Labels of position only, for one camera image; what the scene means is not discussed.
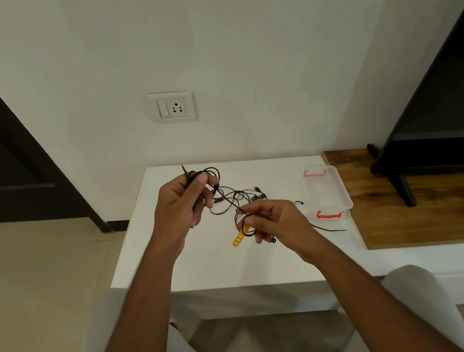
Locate person's right hand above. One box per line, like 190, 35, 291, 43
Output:
240, 191, 328, 274

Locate person's left hand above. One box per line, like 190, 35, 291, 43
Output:
145, 169, 231, 262

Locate black earphones with yellow tie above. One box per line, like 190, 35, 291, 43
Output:
181, 153, 277, 256

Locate clear box with red clips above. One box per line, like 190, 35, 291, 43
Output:
302, 160, 356, 223

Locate person's left forearm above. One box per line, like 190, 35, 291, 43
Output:
56, 244, 198, 352

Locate person's right forearm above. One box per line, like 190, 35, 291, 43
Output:
307, 221, 464, 352

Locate wooden cabinet top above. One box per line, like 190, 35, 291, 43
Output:
322, 130, 464, 264

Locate black television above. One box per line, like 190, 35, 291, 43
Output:
345, 0, 464, 213

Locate short black cable tie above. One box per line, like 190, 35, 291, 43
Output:
294, 194, 349, 239

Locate white wall socket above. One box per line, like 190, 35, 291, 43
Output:
144, 87, 198, 128

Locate black door frame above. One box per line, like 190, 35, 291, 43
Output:
0, 0, 131, 251

